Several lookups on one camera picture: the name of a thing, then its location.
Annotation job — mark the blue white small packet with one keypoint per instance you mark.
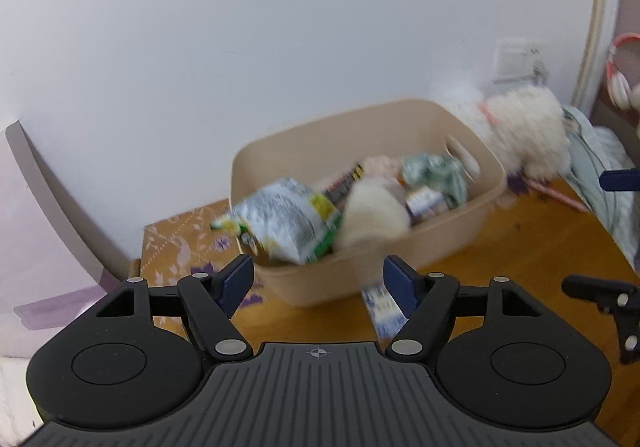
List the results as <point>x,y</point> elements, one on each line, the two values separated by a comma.
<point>425,203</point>

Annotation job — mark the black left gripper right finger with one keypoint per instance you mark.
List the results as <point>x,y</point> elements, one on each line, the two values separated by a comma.
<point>496,352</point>

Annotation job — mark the lavender board leaning on wall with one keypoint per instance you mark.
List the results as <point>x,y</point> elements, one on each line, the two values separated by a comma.
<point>48,273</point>

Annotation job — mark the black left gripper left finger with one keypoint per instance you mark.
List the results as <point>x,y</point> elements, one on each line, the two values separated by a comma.
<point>141,352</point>

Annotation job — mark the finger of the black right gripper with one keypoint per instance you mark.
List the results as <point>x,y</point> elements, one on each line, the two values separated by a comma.
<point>610,296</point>
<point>616,181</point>

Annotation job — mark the beige plastic storage bin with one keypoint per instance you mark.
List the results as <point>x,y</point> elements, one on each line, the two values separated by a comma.
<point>319,152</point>

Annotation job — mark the white fluffy plush toy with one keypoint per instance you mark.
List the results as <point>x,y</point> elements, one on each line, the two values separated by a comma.
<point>524,128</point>

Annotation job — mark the dark purple snack bar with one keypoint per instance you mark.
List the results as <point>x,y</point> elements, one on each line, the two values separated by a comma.
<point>339,189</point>

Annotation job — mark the pink striped straw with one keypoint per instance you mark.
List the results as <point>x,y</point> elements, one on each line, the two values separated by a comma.
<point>556,195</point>

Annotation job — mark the teal knitted scrunchie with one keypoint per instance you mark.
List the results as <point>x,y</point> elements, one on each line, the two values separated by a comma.
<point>442,173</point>

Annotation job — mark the white wall socket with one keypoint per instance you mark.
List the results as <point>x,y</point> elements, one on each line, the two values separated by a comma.
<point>518,60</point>

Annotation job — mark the pale blue patterned cloth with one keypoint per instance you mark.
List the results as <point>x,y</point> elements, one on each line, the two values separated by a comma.
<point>593,150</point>

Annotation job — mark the blue white patterned small box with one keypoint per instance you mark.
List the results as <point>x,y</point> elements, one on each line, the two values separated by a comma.
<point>385,315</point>

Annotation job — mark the grey green chip bag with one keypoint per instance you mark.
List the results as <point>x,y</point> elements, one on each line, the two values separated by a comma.
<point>286,221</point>

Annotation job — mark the brown floral patterned box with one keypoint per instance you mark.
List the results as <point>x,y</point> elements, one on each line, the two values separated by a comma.
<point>184,244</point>

